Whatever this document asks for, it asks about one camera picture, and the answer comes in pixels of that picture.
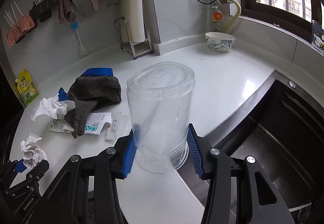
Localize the white LOVE cardboard package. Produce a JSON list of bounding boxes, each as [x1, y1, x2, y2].
[[49, 112, 121, 140]]

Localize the blue plastic strip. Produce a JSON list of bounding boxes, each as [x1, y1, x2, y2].
[[58, 87, 71, 101]]

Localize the clear plastic cup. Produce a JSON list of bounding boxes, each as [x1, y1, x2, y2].
[[126, 62, 195, 175]]

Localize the printed paper ball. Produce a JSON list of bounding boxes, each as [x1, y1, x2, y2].
[[20, 133, 48, 169]]

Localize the black kitchen sink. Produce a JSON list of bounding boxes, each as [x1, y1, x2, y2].
[[179, 71, 323, 223]]

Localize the crumpled white tissue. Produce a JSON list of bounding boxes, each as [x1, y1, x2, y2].
[[31, 95, 75, 122]]

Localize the yellow green refill pouch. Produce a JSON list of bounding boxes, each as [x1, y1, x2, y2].
[[16, 69, 39, 106]]

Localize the dark grey towel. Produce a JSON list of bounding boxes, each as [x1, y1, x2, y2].
[[64, 76, 121, 138]]

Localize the blue strip behind towel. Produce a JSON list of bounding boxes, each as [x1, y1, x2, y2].
[[82, 67, 114, 76]]

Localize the blue white bottle brush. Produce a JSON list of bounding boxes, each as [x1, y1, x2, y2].
[[71, 21, 87, 56]]

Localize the pink sponge cloth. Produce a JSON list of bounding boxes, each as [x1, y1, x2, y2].
[[7, 13, 35, 48]]

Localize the mauve hanging cloth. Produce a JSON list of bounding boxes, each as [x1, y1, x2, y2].
[[58, 0, 76, 26]]

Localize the white patterned ceramic bowl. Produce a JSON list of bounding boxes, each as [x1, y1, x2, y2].
[[205, 32, 236, 53]]

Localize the black wall hook rail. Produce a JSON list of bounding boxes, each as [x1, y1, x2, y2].
[[7, 0, 61, 47]]

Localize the gas valve with yellow hose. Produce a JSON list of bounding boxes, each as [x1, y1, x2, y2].
[[197, 0, 242, 33]]

